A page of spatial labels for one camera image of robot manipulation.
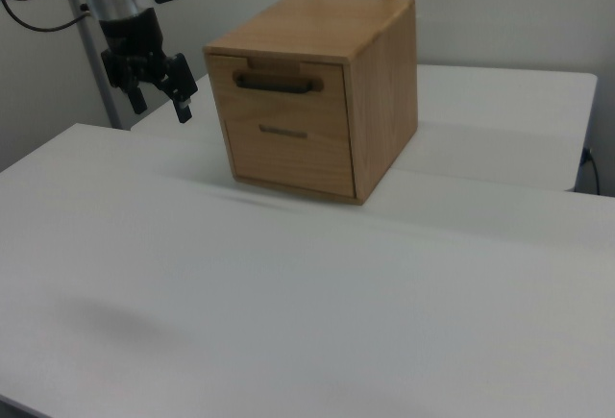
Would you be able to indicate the wooden drawer with slot grip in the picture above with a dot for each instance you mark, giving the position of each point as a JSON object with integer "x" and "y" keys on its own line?
{"x": 293, "y": 158}

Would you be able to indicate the wooden drawer cabinet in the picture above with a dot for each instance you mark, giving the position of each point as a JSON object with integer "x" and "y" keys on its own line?
{"x": 384, "y": 77}

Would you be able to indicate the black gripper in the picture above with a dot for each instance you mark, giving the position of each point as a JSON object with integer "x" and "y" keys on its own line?
{"x": 132, "y": 38}

